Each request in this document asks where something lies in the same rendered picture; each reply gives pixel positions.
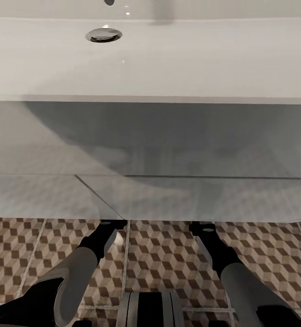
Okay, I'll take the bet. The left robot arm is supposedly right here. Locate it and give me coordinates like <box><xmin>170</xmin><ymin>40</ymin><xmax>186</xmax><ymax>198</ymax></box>
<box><xmin>0</xmin><ymin>219</ymin><xmax>127</xmax><ymax>327</ymax></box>

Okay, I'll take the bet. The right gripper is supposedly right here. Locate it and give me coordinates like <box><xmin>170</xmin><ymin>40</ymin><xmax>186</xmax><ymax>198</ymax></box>
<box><xmin>189</xmin><ymin>223</ymin><xmax>216</xmax><ymax>236</ymax></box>

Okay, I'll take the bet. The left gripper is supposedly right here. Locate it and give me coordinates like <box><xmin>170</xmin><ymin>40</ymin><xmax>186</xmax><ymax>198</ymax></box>
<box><xmin>101</xmin><ymin>219</ymin><xmax>127</xmax><ymax>230</ymax></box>

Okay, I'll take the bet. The robot trunk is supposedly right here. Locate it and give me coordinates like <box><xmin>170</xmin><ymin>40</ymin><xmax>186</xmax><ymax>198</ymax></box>
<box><xmin>116</xmin><ymin>292</ymin><xmax>185</xmax><ymax>327</ymax></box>

